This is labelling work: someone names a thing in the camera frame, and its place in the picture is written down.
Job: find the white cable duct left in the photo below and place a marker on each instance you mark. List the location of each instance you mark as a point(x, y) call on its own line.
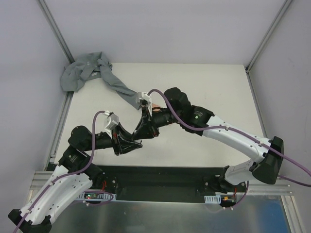
point(95, 196)

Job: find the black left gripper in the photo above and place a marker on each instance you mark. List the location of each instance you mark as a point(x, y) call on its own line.
point(116, 143)

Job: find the mannequin hand with pink nails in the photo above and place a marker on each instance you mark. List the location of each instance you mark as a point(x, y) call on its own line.
point(156, 108)

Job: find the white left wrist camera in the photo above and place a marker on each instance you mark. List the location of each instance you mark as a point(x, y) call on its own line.
point(111, 122)

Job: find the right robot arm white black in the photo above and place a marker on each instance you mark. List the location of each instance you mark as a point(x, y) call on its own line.
point(264, 162)

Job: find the white cable duct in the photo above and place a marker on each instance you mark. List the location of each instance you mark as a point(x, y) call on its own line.
point(95, 196)
point(216, 199)

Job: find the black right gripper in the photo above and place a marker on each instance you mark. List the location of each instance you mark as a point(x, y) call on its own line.
point(149, 121)

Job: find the aluminium frame post right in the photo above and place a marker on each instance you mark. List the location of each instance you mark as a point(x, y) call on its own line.
point(275, 23)

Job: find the grey shirt with sleeve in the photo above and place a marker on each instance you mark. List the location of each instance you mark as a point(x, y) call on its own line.
point(92, 66)

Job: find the white cable duct right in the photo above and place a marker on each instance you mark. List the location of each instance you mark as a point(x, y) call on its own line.
point(216, 199)

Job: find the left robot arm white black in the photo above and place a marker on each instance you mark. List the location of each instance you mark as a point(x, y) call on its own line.
point(73, 176)

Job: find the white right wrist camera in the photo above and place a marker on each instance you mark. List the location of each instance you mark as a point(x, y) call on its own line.
point(144, 99)

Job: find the aluminium frame post left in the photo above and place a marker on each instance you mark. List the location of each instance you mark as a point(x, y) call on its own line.
point(55, 29)

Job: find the aluminium frame post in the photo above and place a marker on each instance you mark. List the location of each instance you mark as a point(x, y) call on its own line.
point(55, 29)
point(275, 23)

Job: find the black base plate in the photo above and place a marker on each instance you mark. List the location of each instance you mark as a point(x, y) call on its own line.
point(131, 179)

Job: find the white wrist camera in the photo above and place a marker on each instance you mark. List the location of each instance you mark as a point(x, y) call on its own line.
point(144, 99)
point(111, 122)

